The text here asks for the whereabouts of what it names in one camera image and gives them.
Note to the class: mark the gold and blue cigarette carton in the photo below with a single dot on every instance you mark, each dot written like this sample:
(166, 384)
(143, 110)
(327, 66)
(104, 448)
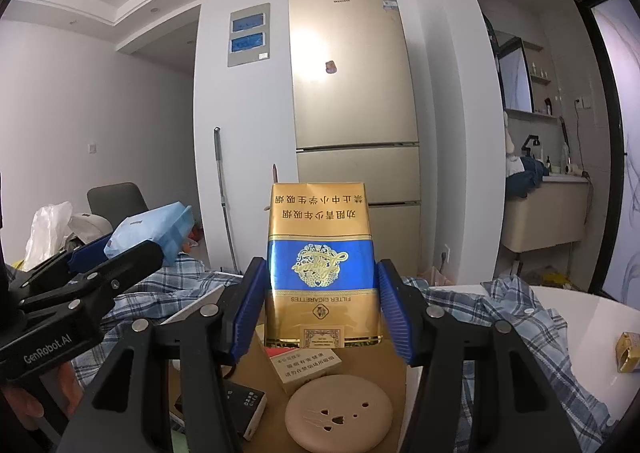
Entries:
(320, 258)

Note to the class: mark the blue plaid cloth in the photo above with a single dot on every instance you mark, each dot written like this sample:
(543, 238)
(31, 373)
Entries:
(525, 313)

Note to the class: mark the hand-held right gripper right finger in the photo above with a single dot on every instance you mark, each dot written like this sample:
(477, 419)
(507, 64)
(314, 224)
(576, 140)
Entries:
(395, 313)

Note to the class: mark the red bags on floor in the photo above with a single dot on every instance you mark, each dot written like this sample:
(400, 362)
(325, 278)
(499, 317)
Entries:
(194, 238)

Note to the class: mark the white plastic bag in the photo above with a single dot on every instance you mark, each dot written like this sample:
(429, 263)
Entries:
(47, 233)

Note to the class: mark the black box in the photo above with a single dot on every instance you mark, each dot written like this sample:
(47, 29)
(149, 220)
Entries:
(247, 408)

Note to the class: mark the white cigarette pack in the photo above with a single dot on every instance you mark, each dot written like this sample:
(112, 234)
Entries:
(310, 370)

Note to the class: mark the pink fridge magnet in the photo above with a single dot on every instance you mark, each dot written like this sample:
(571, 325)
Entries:
(331, 67)

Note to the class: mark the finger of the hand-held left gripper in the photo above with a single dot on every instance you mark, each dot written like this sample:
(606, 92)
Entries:
(130, 263)
(87, 253)

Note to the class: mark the grey chair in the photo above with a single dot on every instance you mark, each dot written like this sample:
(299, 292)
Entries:
(117, 203)

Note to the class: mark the beige round disc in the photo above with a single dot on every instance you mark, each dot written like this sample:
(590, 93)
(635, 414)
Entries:
(325, 403)

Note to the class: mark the person's left hand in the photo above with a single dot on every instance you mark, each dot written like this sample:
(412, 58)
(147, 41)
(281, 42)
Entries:
(17, 408)

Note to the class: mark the blue tissue pack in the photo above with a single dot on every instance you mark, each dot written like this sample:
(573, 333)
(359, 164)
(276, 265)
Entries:
(160, 228)

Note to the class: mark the small gold cigarette pack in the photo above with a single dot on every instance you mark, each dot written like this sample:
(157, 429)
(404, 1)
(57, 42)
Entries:
(629, 350)

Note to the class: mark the wall mirror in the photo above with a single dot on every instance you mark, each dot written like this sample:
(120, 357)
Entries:
(517, 78)

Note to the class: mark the black-framed glass door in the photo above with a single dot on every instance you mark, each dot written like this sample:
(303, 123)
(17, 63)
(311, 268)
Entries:
(620, 133)

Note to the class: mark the gold three-door refrigerator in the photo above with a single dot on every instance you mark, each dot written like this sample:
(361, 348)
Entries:
(350, 108)

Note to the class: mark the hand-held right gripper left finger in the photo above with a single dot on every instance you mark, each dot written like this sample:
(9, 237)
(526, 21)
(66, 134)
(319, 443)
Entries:
(245, 308)

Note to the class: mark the small brown cardboard box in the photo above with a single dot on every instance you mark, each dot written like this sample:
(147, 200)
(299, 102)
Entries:
(436, 277)

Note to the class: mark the grey wall electrical panel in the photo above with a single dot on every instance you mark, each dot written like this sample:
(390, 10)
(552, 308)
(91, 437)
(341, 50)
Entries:
(248, 35)

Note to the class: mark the white cap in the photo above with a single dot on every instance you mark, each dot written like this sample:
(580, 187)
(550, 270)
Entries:
(90, 227)

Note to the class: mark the white wall outlet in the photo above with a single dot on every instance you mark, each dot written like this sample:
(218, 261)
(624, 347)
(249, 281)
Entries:
(582, 102)
(446, 252)

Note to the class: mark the dark blue clothes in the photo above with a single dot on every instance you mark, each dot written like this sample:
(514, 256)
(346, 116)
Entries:
(525, 178)

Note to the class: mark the beige sink cabinet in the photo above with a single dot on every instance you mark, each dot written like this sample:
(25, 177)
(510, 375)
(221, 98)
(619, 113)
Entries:
(545, 213)

